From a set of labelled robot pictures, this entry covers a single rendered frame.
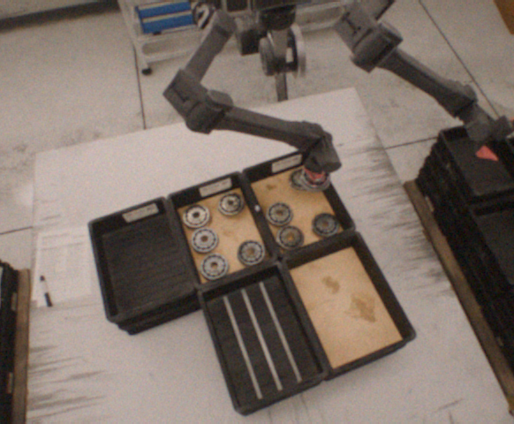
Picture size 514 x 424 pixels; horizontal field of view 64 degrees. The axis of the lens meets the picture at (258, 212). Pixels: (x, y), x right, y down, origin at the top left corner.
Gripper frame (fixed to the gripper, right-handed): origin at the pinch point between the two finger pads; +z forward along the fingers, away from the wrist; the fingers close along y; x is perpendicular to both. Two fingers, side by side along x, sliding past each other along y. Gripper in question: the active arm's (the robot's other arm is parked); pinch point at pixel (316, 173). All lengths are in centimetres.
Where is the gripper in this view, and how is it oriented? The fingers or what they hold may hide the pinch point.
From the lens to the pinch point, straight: 146.1
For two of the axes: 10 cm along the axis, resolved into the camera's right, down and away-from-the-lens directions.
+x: -8.6, -4.5, 2.5
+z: 0.1, 4.7, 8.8
